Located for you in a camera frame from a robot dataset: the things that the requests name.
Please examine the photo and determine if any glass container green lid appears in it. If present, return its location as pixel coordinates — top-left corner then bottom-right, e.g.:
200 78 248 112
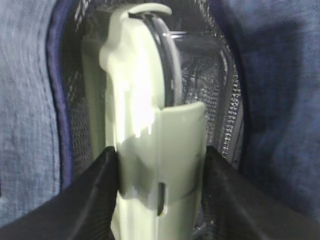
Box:
82 3 234 240

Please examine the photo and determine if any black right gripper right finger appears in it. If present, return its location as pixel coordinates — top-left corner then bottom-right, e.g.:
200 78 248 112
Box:
201 146 320 240

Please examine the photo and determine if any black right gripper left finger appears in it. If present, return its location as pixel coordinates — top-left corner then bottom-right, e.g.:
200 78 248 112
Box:
0 146 118 240

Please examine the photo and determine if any navy blue lunch bag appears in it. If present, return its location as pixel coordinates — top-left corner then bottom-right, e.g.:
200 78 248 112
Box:
0 0 320 228

